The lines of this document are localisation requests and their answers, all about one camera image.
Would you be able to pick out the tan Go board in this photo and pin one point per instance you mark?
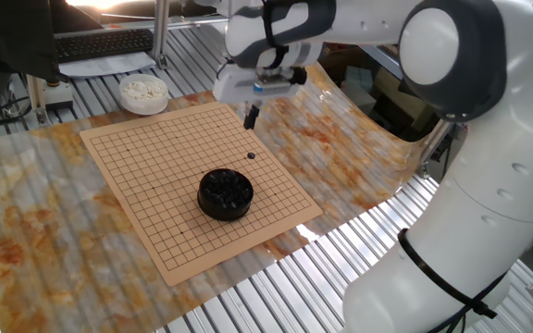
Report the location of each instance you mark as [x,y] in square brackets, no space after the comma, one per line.
[155,185]

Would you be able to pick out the black bowl of Go stones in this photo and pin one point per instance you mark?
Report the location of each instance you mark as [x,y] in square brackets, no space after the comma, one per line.
[225,208]

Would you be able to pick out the white box with knob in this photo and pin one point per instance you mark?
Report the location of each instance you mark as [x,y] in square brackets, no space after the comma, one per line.
[58,94]

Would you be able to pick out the black box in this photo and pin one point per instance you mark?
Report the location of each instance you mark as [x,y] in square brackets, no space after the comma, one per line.
[405,115]

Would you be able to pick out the black monitor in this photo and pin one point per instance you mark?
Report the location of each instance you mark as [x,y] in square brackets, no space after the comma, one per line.
[12,37]

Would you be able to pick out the orange marble pattern mat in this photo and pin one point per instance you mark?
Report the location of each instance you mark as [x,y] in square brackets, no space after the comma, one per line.
[40,231]

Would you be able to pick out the black computer keyboard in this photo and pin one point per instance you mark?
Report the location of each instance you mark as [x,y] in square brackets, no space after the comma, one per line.
[104,44]

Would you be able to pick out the white bowl of Go stones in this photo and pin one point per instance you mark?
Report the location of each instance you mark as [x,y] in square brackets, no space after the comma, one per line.
[144,107]

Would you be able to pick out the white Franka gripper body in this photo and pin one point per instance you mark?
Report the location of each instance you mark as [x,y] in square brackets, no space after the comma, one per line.
[234,88]

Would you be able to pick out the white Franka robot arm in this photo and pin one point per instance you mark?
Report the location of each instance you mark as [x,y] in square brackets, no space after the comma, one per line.
[502,162]

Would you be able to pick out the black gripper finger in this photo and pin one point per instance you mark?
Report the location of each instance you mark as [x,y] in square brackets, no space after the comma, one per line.
[256,113]
[248,121]

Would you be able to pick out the black Go stone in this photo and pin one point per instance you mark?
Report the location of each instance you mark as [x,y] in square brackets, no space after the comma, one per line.
[251,156]

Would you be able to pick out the white paper sheet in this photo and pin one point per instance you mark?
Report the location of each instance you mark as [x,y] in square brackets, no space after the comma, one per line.
[109,65]

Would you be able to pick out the aluminium frame bar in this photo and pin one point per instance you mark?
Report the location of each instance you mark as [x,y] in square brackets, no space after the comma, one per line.
[160,32]
[37,99]

